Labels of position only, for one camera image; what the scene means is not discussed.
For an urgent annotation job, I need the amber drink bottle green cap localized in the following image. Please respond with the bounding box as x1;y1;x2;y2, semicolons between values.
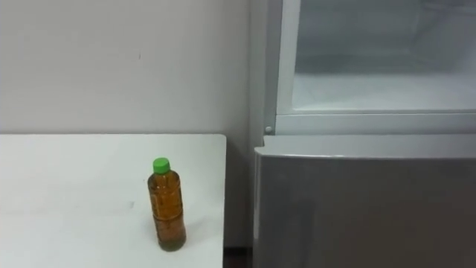
147;156;187;252

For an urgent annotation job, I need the grey fridge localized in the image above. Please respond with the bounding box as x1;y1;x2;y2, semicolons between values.
248;0;476;268

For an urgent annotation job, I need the white table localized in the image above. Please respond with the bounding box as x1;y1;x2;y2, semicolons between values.
0;133;228;268

